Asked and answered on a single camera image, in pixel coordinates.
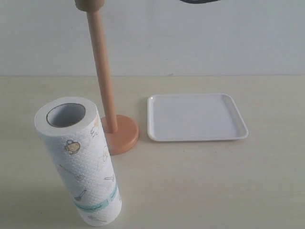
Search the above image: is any printed white paper towel roll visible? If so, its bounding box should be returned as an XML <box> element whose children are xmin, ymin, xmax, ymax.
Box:
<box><xmin>34</xmin><ymin>97</ymin><xmax>122</xmax><ymax>227</ymax></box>

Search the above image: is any brown cardboard tube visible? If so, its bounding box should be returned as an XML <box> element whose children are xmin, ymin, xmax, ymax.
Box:
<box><xmin>75</xmin><ymin>0</ymin><xmax>105</xmax><ymax>13</ymax></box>

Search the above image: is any wooden paper towel holder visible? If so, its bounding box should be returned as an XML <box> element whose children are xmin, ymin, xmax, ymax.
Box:
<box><xmin>87</xmin><ymin>11</ymin><xmax>139</xmax><ymax>155</ymax></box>

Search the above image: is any white rectangular tray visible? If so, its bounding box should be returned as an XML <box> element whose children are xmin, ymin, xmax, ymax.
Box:
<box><xmin>147</xmin><ymin>94</ymin><xmax>249</xmax><ymax>142</ymax></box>

